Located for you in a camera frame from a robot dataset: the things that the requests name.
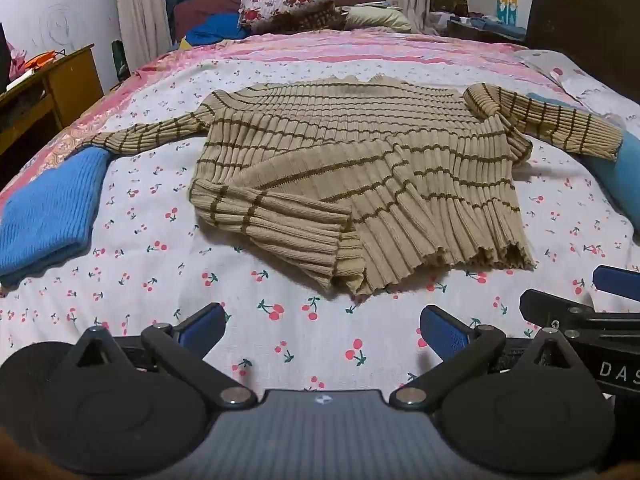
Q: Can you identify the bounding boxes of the beige striped ribbed sweater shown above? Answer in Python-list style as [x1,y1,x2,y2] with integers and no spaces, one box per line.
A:
[86,76,623,296]

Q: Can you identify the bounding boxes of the blue and yellow clothing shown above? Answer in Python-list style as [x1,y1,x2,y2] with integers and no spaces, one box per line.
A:
[179,13,250,50]

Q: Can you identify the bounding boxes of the teal fleece folded garment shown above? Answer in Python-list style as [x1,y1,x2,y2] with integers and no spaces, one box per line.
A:
[582,131,640,231]

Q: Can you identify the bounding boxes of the blue knit folded garment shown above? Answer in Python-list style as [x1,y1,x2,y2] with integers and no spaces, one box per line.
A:
[1,148,111,287]

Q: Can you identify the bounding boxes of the white floral pillowcase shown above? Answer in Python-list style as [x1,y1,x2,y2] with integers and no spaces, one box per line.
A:
[515,50,640,138]

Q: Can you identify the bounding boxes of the dark wooden headboard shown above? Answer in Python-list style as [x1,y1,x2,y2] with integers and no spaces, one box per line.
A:
[526,0,639,129]

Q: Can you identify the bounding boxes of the pink striped blanket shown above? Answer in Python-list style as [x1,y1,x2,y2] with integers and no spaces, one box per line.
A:
[1,28,568,200]

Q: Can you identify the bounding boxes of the wooden desk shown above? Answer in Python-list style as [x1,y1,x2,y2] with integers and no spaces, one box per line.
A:
[1,46,103,153]

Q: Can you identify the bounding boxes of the orange object on desk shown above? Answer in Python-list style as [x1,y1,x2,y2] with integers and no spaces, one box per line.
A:
[24,50,65,70]

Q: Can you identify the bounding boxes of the dark bedside table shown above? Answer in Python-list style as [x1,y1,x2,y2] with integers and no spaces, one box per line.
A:
[430,0,526,46]

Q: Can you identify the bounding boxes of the pale green pillow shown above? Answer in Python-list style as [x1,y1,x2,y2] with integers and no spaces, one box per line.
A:
[344,6,412,32]

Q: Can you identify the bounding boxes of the beige left curtain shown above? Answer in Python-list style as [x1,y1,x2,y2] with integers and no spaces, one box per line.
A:
[116,0,171,72]

